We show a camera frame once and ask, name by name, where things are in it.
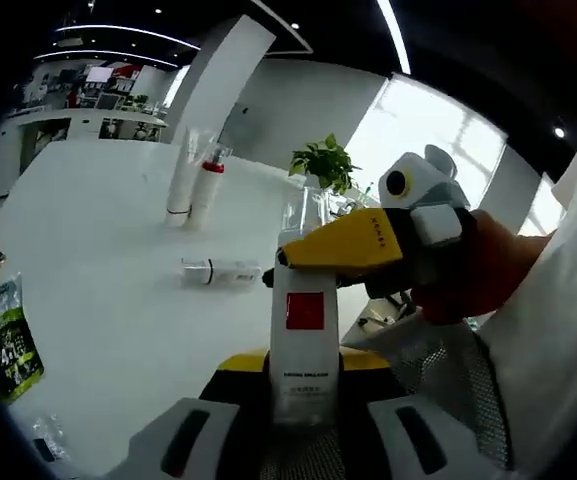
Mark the grey mesh office chair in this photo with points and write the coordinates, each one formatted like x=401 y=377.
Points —
x=443 y=360

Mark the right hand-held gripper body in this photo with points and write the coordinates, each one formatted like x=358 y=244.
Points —
x=428 y=185

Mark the white pump bottle red collar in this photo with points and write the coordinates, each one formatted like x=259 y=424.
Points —
x=205 y=195

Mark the white skincare tube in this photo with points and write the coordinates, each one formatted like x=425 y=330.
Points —
x=180 y=190

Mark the row of white office desks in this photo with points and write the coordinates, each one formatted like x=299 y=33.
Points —
x=83 y=122

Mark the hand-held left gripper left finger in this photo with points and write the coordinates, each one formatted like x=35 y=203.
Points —
x=228 y=390

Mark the green snack packet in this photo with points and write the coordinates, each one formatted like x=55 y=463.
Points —
x=13 y=340

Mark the bright window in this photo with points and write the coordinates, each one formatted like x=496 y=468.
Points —
x=418 y=130

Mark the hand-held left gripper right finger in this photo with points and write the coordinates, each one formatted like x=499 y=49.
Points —
x=368 y=385

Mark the small clear plastic bag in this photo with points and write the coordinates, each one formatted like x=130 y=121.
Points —
x=48 y=442

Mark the small white bottle red label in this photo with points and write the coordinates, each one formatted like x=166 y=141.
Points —
x=305 y=360
x=228 y=272

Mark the person's right hand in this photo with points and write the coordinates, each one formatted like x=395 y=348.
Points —
x=483 y=270

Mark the green potted plant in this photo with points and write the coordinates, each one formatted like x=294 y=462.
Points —
x=323 y=162

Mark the person's white shirt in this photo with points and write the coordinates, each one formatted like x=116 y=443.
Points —
x=558 y=325

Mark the wall screen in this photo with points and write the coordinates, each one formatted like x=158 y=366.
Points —
x=98 y=75

